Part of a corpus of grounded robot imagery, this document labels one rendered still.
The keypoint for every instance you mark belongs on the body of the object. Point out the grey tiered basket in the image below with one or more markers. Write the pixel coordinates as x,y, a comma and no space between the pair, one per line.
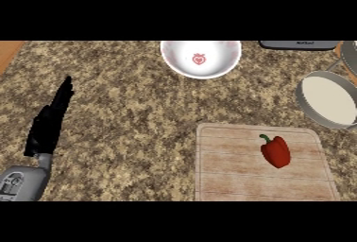
329,100

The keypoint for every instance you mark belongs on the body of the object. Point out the dark grey flat appliance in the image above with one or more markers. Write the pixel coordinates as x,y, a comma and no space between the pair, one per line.
297,45

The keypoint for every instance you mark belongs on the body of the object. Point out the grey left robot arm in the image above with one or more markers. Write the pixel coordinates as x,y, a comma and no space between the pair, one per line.
25,182

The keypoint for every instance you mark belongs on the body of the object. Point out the wooden cutting board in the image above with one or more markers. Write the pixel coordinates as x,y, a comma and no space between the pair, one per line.
263,165

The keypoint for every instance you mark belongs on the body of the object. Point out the white bowl with red print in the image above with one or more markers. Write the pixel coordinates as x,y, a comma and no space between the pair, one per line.
199,58

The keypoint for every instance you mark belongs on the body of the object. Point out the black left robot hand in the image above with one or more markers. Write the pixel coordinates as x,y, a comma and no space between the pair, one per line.
47,121

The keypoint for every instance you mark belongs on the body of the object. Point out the red bell pepper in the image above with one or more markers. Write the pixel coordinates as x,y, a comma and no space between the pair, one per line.
276,152

